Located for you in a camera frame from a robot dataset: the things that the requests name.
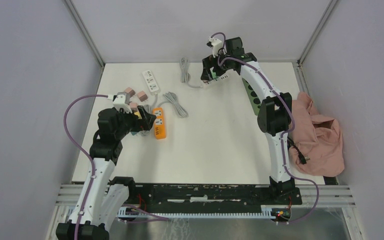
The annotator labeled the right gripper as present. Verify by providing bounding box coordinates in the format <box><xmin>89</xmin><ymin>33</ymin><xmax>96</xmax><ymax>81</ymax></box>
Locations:
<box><xmin>200</xmin><ymin>49</ymin><xmax>232</xmax><ymax>82</ymax></box>

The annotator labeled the yellow USB adapter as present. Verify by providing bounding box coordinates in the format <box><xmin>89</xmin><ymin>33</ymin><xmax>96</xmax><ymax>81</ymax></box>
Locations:
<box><xmin>134</xmin><ymin>111</ymin><xmax>142</xmax><ymax>120</ymax></box>

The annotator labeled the orange power strip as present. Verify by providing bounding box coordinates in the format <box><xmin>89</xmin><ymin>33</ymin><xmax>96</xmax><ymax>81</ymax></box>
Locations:
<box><xmin>153</xmin><ymin>107</ymin><xmax>167</xmax><ymax>140</ymax></box>

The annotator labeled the pink adapter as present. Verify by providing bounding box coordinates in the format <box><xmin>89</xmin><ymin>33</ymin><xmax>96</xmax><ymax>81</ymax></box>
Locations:
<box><xmin>136</xmin><ymin>91</ymin><xmax>149</xmax><ymax>102</ymax></box>
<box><xmin>124</xmin><ymin>87</ymin><xmax>136</xmax><ymax>97</ymax></box>
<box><xmin>129</xmin><ymin>102</ymin><xmax>139</xmax><ymax>113</ymax></box>

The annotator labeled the white power strip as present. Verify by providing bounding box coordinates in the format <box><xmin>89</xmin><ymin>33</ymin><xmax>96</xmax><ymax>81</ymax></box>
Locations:
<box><xmin>201</xmin><ymin>73</ymin><xmax>229</xmax><ymax>90</ymax></box>
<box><xmin>142</xmin><ymin>70</ymin><xmax>161</xmax><ymax>96</ymax></box>

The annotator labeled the green power strip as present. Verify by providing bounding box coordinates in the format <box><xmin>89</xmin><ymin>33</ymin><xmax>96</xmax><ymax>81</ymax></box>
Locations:
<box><xmin>242</xmin><ymin>78</ymin><xmax>261</xmax><ymax>116</ymax></box>

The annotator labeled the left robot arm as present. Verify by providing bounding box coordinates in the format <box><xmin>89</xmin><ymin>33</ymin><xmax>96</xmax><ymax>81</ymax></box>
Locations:
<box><xmin>55</xmin><ymin>105</ymin><xmax>157</xmax><ymax>240</ymax></box>

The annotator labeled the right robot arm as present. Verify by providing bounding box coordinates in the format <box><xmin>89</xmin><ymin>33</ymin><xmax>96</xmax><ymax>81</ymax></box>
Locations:
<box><xmin>200</xmin><ymin>35</ymin><xmax>295</xmax><ymax>204</ymax></box>

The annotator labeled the green adapter on far strip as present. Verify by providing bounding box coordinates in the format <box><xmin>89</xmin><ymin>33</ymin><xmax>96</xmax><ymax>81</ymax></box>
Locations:
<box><xmin>211</xmin><ymin>73</ymin><xmax>219</xmax><ymax>80</ymax></box>

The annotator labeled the pink cloth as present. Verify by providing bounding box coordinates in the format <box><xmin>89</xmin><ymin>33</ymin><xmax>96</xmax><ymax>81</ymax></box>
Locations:
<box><xmin>288</xmin><ymin>92</ymin><xmax>345</xmax><ymax>177</ymax></box>

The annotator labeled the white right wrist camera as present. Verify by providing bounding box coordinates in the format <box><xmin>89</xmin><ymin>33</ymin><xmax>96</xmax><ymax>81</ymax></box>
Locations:
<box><xmin>206</xmin><ymin>37</ymin><xmax>224</xmax><ymax>58</ymax></box>

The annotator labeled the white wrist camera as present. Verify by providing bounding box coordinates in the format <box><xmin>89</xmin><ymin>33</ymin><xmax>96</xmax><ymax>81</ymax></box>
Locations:
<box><xmin>206</xmin><ymin>37</ymin><xmax>224</xmax><ymax>58</ymax></box>
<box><xmin>112</xmin><ymin>92</ymin><xmax>133</xmax><ymax>114</ymax></box>

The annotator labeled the grey far strip cable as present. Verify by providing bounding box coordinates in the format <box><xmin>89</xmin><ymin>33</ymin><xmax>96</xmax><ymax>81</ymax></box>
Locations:
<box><xmin>179</xmin><ymin>56</ymin><xmax>203</xmax><ymax>90</ymax></box>

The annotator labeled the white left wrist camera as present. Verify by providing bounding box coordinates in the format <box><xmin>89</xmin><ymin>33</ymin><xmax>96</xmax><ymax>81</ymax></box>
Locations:
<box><xmin>112</xmin><ymin>92</ymin><xmax>133</xmax><ymax>114</ymax></box>

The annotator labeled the grey coiled orange strip cable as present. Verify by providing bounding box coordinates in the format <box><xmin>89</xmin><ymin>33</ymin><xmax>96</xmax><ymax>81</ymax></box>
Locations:
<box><xmin>162</xmin><ymin>91</ymin><xmax>189</xmax><ymax>119</ymax></box>

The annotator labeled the white slotted cable duct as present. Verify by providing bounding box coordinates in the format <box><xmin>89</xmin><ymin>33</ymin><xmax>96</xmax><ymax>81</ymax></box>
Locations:
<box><xmin>116</xmin><ymin>207</ymin><xmax>276</xmax><ymax>220</ymax></box>

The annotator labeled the black mounting base plate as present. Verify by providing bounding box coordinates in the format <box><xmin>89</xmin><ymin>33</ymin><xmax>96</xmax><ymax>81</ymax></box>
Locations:
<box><xmin>126</xmin><ymin>183</ymin><xmax>303</xmax><ymax>214</ymax></box>

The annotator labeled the black green strip cable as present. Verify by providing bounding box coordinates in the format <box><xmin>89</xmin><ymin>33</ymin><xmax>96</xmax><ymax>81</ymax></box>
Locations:
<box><xmin>286</xmin><ymin>137</ymin><xmax>311</xmax><ymax>166</ymax></box>

